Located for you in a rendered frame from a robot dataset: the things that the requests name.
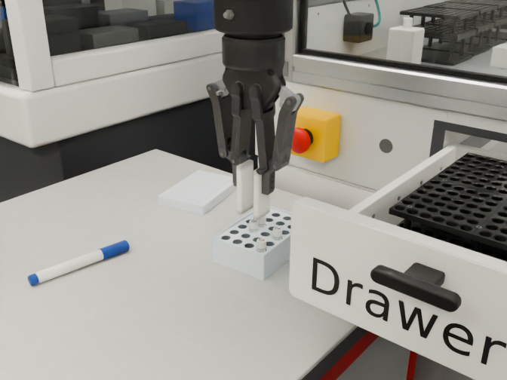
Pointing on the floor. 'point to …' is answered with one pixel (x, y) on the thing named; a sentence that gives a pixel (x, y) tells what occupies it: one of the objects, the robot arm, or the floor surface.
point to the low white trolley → (160, 292)
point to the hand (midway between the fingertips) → (253, 190)
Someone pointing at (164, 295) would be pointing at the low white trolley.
